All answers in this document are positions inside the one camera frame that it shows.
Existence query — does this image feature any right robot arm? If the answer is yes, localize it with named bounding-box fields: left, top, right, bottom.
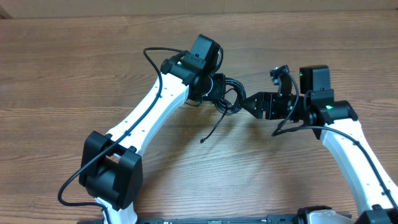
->
left=240, top=65, right=397, bottom=223

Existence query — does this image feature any black usb cable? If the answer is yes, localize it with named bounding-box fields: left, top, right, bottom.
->
left=200, top=86, right=243, bottom=144

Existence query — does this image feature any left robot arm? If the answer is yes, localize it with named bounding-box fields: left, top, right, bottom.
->
left=78, top=35, right=225, bottom=223

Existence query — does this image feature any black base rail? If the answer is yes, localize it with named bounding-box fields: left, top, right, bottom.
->
left=77, top=205, right=352, bottom=224

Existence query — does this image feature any black cable silver plug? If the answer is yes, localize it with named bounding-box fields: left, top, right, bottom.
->
left=213, top=78, right=246, bottom=116

